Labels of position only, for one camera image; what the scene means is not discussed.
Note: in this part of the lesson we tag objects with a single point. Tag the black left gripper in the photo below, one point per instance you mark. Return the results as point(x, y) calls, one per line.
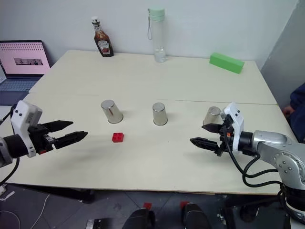
point(39, 137)

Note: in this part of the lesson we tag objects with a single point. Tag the bystander blue sleeve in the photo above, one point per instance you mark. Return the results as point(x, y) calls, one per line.
point(299, 107)

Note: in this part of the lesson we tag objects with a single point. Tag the small red floor block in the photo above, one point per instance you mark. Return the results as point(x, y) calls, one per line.
point(184, 204)
point(147, 206)

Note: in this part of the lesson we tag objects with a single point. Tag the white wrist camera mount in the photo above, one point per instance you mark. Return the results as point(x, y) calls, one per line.
point(23, 114)
point(237, 119)

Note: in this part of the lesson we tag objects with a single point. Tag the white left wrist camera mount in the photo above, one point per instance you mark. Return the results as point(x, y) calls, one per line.
point(23, 114)

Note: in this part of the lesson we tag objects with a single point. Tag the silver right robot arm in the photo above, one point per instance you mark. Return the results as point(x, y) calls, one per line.
point(274, 148)

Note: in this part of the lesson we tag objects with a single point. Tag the red toy brick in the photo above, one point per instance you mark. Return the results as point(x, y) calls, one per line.
point(118, 138)

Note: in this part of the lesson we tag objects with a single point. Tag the clear bottle green lid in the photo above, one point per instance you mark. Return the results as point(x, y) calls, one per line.
point(159, 35)

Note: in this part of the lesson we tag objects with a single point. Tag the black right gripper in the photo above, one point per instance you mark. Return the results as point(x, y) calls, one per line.
point(226, 138)

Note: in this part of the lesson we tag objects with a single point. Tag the open laptop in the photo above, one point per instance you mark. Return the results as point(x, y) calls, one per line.
point(22, 59)

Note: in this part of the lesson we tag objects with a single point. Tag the ketchup bottle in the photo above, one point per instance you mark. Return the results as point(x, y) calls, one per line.
point(104, 44)

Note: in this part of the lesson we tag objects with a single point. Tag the bystander bare hand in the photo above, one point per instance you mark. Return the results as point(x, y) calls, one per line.
point(288, 110)

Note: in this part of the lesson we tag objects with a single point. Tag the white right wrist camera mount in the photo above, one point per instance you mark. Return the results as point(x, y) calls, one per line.
point(237, 119)

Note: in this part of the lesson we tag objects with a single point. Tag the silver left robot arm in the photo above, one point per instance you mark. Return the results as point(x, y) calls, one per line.
point(9, 145)

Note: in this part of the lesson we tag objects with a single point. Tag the dark rounded shape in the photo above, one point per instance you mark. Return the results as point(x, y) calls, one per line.
point(140, 219)
point(196, 217)

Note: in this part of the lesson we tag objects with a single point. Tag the steel cup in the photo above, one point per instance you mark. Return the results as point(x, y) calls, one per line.
point(210, 117)
point(112, 112)
point(160, 115)

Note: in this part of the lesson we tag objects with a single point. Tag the green rectangular block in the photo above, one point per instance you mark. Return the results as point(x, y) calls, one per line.
point(226, 62)

